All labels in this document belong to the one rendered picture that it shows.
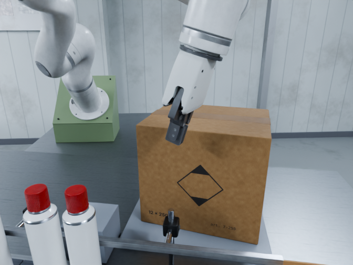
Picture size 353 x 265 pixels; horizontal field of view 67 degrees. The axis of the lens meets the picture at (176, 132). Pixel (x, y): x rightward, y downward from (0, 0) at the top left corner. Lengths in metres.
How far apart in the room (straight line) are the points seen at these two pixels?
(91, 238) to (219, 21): 0.39
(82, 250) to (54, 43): 0.66
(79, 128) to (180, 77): 0.97
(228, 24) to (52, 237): 0.44
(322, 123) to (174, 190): 3.63
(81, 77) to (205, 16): 0.80
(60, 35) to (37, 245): 0.62
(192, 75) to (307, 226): 0.56
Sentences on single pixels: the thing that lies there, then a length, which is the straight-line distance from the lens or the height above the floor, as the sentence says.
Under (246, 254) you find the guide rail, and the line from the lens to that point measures 0.51.
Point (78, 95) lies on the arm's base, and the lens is 1.22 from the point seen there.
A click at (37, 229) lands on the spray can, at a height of 1.03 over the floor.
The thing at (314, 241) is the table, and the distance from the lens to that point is 0.80.
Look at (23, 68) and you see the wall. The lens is 3.73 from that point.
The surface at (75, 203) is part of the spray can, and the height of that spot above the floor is 1.07.
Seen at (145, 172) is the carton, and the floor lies 1.00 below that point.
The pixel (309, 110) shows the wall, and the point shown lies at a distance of 4.00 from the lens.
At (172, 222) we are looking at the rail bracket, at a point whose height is 0.97.
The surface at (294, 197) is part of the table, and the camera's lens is 0.95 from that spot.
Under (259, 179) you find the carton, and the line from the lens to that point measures 0.60.
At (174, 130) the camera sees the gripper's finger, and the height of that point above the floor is 1.15.
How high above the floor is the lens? 1.31
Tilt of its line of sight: 20 degrees down
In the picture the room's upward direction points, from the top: straight up
